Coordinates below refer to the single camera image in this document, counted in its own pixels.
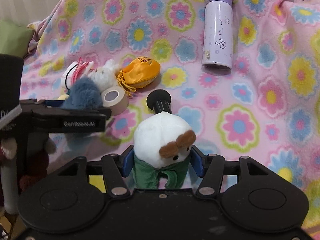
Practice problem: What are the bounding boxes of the white plush green clothes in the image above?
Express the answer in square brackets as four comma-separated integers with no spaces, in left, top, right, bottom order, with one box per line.
[133,112,196,189]

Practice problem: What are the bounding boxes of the blue fluffy plush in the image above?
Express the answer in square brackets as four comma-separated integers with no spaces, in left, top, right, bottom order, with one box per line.
[60,77,103,110]

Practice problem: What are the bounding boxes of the white pink cloth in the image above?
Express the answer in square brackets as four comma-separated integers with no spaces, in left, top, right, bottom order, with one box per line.
[61,58,94,90]

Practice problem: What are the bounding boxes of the black sponge puff brush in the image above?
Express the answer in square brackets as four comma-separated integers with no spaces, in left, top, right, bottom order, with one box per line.
[146,89,172,114]

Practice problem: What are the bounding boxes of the white teddy bear keychain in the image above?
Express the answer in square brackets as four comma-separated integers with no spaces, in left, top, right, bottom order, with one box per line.
[88,59,121,93]

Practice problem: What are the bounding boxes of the orange satin drawstring pouch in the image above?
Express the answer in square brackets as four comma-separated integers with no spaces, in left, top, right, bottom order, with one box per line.
[117,56,161,96]

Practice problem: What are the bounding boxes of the beige tape roll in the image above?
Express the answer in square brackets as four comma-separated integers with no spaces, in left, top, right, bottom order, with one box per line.
[101,86,129,116]

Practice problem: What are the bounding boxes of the green pillow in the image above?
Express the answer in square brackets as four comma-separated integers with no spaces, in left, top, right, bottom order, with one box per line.
[0,20,34,58]

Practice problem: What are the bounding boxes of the purple thermos bottle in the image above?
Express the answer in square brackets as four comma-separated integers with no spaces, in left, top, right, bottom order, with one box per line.
[202,0,233,69]

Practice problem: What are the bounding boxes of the pink floral fleece blanket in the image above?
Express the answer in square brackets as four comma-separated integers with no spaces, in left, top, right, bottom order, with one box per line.
[21,0,319,231]

